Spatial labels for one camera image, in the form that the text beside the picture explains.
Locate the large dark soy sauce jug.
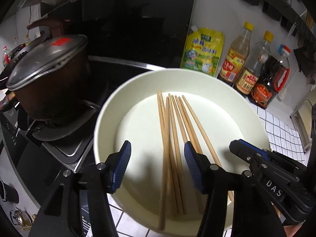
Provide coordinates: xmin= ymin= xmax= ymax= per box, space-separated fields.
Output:
xmin=248 ymin=44 xmax=291 ymax=110

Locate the wooden chopstick on cloth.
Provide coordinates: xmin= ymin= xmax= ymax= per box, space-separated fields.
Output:
xmin=182 ymin=95 xmax=235 ymax=202

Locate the yellow seasoning pouch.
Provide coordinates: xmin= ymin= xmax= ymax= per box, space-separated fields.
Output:
xmin=180 ymin=25 xmax=224 ymax=76

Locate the glass pot lid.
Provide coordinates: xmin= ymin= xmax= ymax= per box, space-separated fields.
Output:
xmin=6 ymin=35 xmax=87 ymax=91

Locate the metal kettle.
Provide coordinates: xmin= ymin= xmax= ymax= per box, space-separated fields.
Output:
xmin=9 ymin=207 xmax=33 ymax=230

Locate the white oval bowl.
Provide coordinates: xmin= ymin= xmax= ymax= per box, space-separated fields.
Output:
xmin=93 ymin=68 xmax=271 ymax=237

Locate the metal rack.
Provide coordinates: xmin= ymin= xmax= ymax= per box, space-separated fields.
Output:
xmin=290 ymin=99 xmax=315 ymax=153

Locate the yellow-cap vinegar bottle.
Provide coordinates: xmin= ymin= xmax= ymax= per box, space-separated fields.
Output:
xmin=217 ymin=22 xmax=254 ymax=86

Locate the clear soy sauce bottle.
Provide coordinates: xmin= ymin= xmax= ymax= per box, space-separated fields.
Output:
xmin=233 ymin=31 xmax=274 ymax=97

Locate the hanging dark rag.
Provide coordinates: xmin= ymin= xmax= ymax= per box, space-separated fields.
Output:
xmin=294 ymin=45 xmax=315 ymax=82

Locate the dark red cooking pot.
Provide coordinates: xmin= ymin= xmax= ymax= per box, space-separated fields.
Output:
xmin=1 ymin=18 xmax=89 ymax=120

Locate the white black checkered cloth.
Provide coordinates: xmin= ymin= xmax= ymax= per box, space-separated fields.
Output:
xmin=94 ymin=95 xmax=305 ymax=236

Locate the black gas stove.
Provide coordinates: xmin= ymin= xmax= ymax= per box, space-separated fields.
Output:
xmin=1 ymin=56 xmax=162 ymax=205

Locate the wooden chopstick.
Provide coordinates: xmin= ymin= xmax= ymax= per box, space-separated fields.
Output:
xmin=171 ymin=95 xmax=204 ymax=214
xmin=157 ymin=91 xmax=177 ymax=224
xmin=175 ymin=96 xmax=203 ymax=154
xmin=168 ymin=94 xmax=187 ymax=215
xmin=182 ymin=95 xmax=235 ymax=202
xmin=157 ymin=93 xmax=169 ymax=230
xmin=158 ymin=91 xmax=184 ymax=217

